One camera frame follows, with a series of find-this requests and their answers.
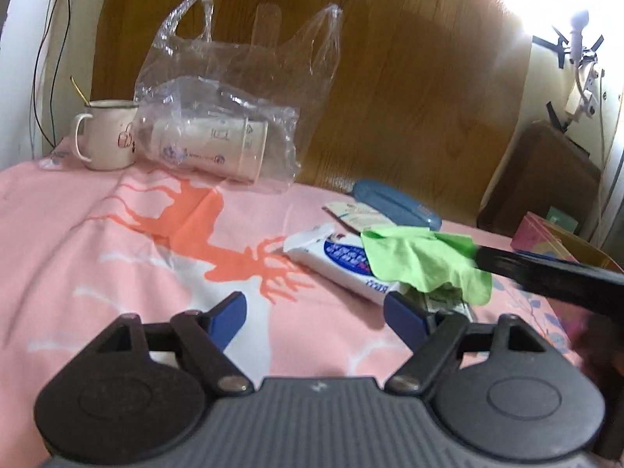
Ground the gold spoon in mug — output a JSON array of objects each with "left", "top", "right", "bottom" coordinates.
[{"left": 69, "top": 75, "right": 91, "bottom": 107}]

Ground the pink tin box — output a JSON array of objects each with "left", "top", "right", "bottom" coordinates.
[{"left": 511, "top": 213, "right": 623, "bottom": 273}]

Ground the cream enamel mug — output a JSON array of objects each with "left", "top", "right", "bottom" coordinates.
[{"left": 71, "top": 99, "right": 138, "bottom": 171}]

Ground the white blue tissue pack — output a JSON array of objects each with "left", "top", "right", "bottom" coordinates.
[{"left": 282, "top": 223, "right": 410, "bottom": 305}]

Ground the blue translucent glasses case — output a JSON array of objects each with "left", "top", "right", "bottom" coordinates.
[{"left": 351, "top": 180, "right": 442, "bottom": 231}]

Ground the barcode printed packet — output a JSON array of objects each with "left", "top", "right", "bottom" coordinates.
[{"left": 406, "top": 285, "right": 474, "bottom": 321}]

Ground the pink printed tablecloth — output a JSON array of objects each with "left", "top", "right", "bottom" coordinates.
[{"left": 0, "top": 138, "right": 586, "bottom": 468}]

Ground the brown wooden headboard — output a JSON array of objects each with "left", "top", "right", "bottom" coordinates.
[{"left": 92, "top": 0, "right": 531, "bottom": 225}]

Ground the clear plastic bag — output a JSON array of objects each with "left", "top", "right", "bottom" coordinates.
[{"left": 133, "top": 0, "right": 343, "bottom": 191}]

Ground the green microfiber cloth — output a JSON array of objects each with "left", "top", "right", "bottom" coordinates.
[{"left": 361, "top": 225, "right": 493, "bottom": 307}]

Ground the beige paper packet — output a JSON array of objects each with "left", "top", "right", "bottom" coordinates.
[{"left": 324, "top": 202, "right": 395, "bottom": 234}]

